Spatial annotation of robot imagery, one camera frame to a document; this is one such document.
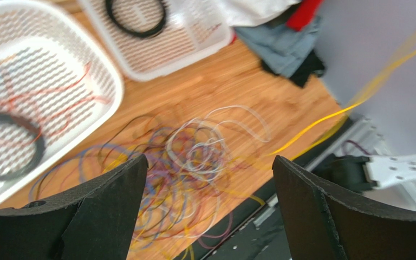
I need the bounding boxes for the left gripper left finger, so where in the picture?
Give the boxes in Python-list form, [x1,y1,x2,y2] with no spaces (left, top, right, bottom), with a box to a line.
[0,155,148,259]

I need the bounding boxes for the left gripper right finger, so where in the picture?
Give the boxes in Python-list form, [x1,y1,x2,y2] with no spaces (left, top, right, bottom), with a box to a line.
[272,156,416,259]

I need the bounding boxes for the colourful wire pile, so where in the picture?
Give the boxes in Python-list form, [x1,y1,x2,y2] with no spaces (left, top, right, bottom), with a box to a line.
[29,105,272,260]

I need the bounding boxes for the yellow wire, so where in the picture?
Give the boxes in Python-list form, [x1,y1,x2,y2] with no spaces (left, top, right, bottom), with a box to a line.
[267,10,416,161]

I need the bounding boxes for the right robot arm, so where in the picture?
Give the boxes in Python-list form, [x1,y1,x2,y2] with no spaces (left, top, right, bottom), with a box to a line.
[313,154,416,193]

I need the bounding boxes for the rounded white plastic basket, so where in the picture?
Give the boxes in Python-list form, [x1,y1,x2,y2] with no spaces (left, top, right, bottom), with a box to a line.
[0,1,124,204]

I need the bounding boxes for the black garment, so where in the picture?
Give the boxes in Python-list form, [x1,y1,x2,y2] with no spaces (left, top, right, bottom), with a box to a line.
[260,50,326,88]

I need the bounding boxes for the grey denim garment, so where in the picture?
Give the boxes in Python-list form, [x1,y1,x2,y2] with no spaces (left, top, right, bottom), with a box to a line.
[235,16,323,78]

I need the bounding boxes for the red shirt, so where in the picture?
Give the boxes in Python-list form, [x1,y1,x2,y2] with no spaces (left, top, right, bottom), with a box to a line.
[286,0,323,31]

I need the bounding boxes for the rectangular white plastic basket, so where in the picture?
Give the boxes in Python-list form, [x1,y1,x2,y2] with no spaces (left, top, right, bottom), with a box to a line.
[79,1,233,82]

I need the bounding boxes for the white motorcycle tank top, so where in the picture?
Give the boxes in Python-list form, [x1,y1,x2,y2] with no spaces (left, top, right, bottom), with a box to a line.
[215,0,301,27]

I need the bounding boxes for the grey coiled cable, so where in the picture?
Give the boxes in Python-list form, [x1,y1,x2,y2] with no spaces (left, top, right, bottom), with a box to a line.
[0,112,47,183]

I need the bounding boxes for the red wire in basket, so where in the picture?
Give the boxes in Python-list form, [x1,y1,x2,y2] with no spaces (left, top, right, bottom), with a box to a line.
[0,61,112,145]

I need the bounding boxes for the black coiled cable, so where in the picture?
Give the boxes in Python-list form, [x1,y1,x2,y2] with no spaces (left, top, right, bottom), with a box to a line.
[104,0,168,40]

